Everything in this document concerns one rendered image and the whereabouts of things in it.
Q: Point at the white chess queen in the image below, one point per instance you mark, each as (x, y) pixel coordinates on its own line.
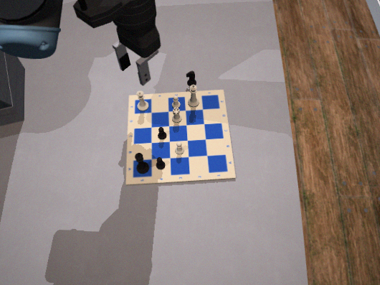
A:
(143, 105)

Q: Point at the white chess king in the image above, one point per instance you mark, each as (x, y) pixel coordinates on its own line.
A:
(193, 101)

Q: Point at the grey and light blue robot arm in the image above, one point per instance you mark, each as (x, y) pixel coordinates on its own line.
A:
(30, 28)

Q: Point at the blue and cream chessboard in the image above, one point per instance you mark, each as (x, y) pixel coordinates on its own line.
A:
(203, 132)

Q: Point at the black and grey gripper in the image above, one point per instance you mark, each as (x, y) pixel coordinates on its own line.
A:
(136, 15)

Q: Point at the white pawn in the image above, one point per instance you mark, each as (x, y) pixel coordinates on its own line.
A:
(175, 104)
(179, 148)

